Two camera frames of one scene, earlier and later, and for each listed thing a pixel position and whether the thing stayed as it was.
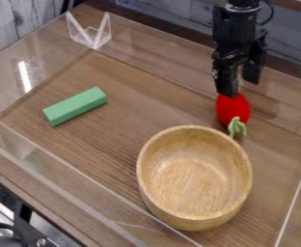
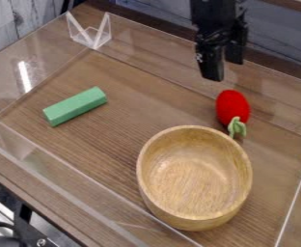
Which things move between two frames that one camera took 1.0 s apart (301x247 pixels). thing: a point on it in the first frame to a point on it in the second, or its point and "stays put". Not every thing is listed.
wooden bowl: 194,177 stays put
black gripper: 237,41 to 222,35
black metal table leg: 27,235 stays put
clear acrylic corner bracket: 92,38 stays put
